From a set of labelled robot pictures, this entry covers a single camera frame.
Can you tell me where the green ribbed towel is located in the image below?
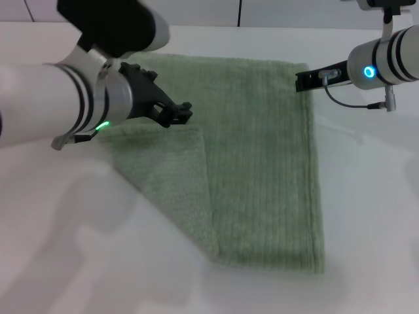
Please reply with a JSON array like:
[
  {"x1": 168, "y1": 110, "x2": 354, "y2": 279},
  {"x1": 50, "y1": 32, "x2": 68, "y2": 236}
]
[{"x1": 98, "y1": 54, "x2": 327, "y2": 275}]

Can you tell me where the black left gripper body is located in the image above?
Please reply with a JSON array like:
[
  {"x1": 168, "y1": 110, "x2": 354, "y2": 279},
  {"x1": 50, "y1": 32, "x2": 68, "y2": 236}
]
[{"x1": 118, "y1": 61, "x2": 180, "y2": 124}]

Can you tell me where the thin gray cable with plugs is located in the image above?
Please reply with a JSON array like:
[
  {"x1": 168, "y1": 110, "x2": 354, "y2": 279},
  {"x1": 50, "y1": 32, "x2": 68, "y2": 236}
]
[{"x1": 318, "y1": 67, "x2": 395, "y2": 113}]

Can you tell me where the thick gray cable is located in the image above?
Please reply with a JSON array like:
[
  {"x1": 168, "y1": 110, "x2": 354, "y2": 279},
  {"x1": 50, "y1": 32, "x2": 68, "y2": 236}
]
[{"x1": 381, "y1": 5, "x2": 394, "y2": 42}]

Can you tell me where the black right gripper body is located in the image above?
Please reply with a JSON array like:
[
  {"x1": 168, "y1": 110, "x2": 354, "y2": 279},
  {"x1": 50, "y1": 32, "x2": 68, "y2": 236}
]
[{"x1": 313, "y1": 60, "x2": 352, "y2": 90}]

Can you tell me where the gray plug on left arm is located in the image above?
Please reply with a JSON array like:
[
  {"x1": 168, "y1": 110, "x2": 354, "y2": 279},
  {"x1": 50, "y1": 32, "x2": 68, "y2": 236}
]
[{"x1": 51, "y1": 128, "x2": 101, "y2": 152}]

